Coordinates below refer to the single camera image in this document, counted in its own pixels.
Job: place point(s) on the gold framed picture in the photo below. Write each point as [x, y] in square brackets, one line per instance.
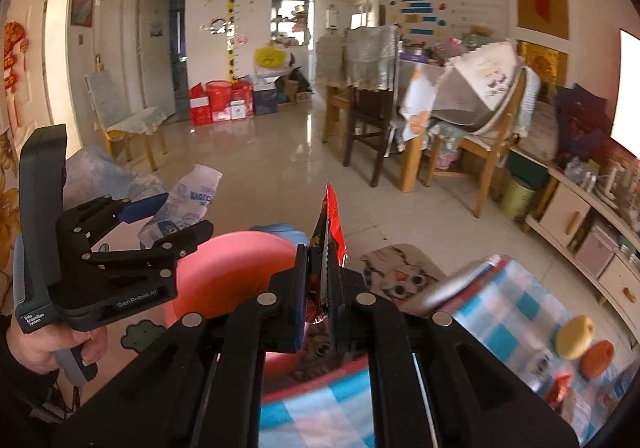
[542, 60]

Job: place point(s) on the cat print cushion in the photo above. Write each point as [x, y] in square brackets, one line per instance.
[400, 273]

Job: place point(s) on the white printed cloth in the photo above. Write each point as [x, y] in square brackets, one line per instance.
[487, 73]

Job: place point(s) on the wooden chair with lace cushion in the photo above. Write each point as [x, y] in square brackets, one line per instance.
[125, 120]

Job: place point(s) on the light blue quilted cover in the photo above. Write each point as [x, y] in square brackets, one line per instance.
[530, 98]

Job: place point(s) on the yellow bag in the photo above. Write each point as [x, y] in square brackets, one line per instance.
[270, 55]

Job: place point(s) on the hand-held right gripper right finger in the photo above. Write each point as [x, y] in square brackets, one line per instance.
[334, 318]

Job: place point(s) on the large grey metal basin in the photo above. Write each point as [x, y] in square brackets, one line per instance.
[460, 110]

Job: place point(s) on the kitchen shelf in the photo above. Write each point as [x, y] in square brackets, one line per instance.
[295, 18]

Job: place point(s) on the red snack wrapper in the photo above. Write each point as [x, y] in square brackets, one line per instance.
[332, 228]

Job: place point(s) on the blue-grey cloth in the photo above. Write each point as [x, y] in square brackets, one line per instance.
[277, 228]

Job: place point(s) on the white cloth with orange print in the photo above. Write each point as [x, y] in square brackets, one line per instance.
[417, 103]

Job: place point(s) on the red orange apple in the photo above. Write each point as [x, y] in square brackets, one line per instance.
[597, 359]

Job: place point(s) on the dark wooden chair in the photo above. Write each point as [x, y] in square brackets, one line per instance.
[370, 128]

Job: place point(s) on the light blue lace cloth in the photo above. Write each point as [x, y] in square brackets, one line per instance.
[110, 178]

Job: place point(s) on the red gift bag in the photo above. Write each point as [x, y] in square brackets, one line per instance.
[200, 103]

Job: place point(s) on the person's left hand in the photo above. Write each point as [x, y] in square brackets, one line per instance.
[35, 350]

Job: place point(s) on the dark green tub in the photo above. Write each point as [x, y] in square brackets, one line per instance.
[527, 168]

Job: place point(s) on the light wooden chair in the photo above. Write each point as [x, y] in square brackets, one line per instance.
[492, 148]
[332, 103]

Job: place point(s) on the white water heater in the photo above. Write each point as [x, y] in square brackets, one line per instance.
[332, 20]

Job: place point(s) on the white door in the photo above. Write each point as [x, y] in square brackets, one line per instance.
[155, 60]

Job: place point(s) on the red door ornament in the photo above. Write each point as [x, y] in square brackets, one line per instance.
[14, 55]

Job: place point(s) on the blue white checkered tablecloth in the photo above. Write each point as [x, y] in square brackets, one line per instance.
[500, 318]

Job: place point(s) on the white plastic wrapper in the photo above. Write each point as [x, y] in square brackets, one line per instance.
[195, 200]

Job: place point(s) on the cream cabinet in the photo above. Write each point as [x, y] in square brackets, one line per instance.
[585, 248]

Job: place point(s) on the dark flower bouquet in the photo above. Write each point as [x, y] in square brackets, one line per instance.
[580, 120]

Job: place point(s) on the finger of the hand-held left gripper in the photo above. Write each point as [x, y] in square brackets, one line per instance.
[145, 209]
[192, 233]

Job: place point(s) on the light green bin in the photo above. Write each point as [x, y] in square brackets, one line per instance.
[517, 198]

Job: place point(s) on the cluster of small bottles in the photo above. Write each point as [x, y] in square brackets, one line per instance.
[580, 173]

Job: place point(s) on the pink plastic basin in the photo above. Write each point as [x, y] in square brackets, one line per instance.
[235, 268]

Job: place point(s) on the white printed sack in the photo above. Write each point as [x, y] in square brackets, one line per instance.
[542, 133]

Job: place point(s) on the yellow apple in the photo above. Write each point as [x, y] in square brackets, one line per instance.
[575, 338]

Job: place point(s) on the dark blue box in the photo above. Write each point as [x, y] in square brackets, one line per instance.
[265, 100]

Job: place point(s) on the giraffe wall sticker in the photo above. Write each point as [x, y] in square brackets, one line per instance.
[232, 23]

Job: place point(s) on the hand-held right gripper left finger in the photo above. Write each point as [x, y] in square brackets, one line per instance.
[301, 318]

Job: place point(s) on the quilted lace chair cover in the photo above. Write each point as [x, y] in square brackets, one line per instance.
[370, 58]
[330, 58]

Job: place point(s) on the red glossy wrapper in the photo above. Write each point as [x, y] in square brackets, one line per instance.
[557, 388]

